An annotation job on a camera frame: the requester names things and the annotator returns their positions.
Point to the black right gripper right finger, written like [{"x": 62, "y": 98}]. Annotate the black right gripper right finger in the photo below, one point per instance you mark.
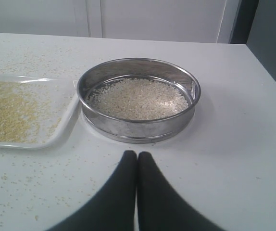
[{"x": 160, "y": 207}]

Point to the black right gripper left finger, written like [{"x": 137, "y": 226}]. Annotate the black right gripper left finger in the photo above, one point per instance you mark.
[{"x": 112, "y": 208}]

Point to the round steel mesh sieve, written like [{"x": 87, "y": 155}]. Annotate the round steel mesh sieve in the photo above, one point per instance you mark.
[{"x": 138, "y": 131}]

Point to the white rice grains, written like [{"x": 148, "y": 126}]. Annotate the white rice grains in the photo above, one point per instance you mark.
[{"x": 138, "y": 99}]

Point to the white rectangular plastic tray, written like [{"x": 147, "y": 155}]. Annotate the white rectangular plastic tray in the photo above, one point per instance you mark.
[{"x": 66, "y": 103}]

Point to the yellow millet pile on tray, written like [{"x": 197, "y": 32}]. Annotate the yellow millet pile on tray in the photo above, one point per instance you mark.
[{"x": 27, "y": 112}]

